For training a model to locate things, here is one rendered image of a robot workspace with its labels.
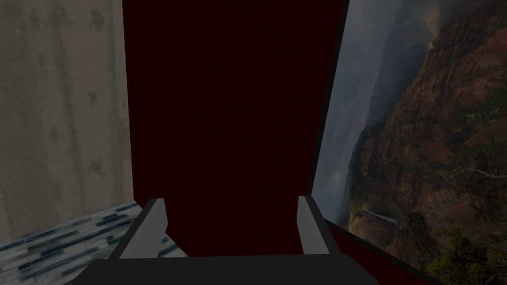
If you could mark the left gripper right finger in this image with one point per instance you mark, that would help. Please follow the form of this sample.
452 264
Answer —
315 231

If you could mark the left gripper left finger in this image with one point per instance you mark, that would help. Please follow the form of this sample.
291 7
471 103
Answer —
146 233

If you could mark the mountain landscape wall picture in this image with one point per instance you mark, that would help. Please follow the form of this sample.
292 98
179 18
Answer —
420 138

